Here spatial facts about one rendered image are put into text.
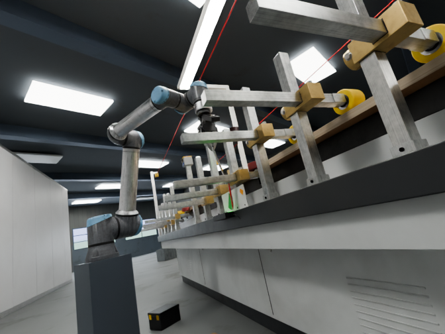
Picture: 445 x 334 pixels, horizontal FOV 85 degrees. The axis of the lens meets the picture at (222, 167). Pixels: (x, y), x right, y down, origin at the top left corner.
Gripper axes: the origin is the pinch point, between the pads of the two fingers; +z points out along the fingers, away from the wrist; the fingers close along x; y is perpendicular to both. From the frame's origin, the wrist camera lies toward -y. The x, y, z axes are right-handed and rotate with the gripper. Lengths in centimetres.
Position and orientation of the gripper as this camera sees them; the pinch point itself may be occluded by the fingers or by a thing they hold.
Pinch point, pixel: (212, 147)
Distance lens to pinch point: 120.1
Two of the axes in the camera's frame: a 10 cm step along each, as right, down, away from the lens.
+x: -9.1, 0.9, -4.1
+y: -3.7, 2.8, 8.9
